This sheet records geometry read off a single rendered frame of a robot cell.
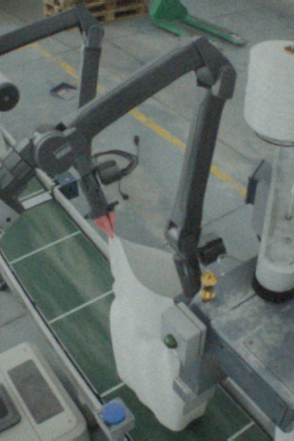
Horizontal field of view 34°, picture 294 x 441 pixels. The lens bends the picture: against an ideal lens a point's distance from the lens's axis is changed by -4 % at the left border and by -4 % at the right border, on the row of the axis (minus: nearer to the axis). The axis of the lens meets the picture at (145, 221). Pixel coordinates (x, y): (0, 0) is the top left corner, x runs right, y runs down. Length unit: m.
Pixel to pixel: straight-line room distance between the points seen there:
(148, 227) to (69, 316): 1.10
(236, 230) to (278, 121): 2.13
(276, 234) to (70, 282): 1.44
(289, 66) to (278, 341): 0.48
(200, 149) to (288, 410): 0.57
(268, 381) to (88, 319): 1.36
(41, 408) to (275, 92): 1.53
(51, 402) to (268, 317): 1.29
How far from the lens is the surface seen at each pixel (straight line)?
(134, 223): 3.03
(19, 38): 1.44
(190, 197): 1.08
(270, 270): 0.84
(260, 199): 1.23
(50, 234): 2.45
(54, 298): 2.16
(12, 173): 0.91
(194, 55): 0.99
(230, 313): 0.87
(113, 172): 1.46
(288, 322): 0.88
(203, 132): 1.05
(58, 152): 0.90
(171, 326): 0.86
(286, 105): 0.91
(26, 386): 2.07
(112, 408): 1.30
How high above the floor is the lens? 2.02
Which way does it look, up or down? 41 degrees down
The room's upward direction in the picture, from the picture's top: 1 degrees counter-clockwise
